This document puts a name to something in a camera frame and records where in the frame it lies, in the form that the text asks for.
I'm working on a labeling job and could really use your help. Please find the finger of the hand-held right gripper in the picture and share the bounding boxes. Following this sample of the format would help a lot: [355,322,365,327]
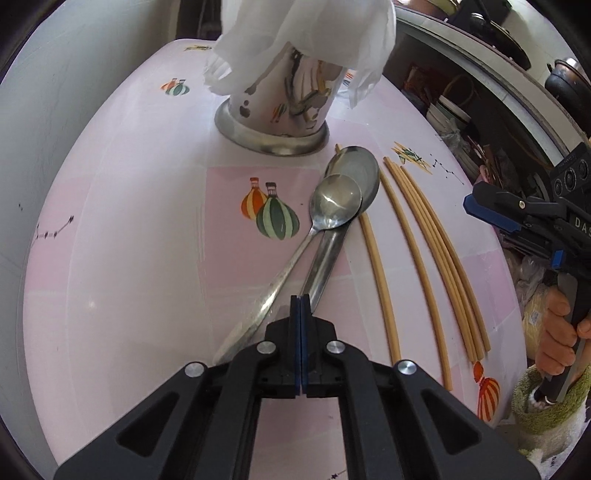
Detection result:
[464,181,571,234]
[501,226,565,271]

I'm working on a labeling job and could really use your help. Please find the large metal spoon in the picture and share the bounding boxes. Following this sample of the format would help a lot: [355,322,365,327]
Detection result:
[300,146,380,315]

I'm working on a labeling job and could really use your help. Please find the green towel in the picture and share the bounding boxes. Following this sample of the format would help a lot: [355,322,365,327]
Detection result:
[512,364,591,437]

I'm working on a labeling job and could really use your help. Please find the white fluffy cloth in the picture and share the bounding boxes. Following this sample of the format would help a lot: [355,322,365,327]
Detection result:
[517,420,591,478]

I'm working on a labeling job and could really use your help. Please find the yellowish sack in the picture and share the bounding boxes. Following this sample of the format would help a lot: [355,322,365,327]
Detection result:
[522,286,557,358]

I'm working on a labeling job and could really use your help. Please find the person's right hand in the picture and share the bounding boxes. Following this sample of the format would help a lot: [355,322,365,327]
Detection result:
[536,286,591,381]

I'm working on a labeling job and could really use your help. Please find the printed metal utensil holder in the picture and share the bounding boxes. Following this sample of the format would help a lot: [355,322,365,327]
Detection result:
[215,41,329,157]

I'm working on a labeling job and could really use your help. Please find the concrete kitchen counter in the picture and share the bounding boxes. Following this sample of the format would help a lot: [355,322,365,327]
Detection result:
[392,0,591,160]

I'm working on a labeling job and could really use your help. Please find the small metal spoon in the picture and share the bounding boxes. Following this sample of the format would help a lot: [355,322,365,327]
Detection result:
[212,174,363,367]

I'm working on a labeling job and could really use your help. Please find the white plastic bag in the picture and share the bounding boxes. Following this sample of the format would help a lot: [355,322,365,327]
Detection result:
[203,0,398,109]

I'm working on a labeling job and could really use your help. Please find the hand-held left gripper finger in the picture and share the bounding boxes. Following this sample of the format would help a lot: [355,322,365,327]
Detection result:
[53,295,301,480]
[301,295,541,480]

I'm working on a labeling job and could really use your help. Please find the black wok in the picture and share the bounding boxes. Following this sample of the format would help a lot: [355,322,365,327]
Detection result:
[462,14,532,70]

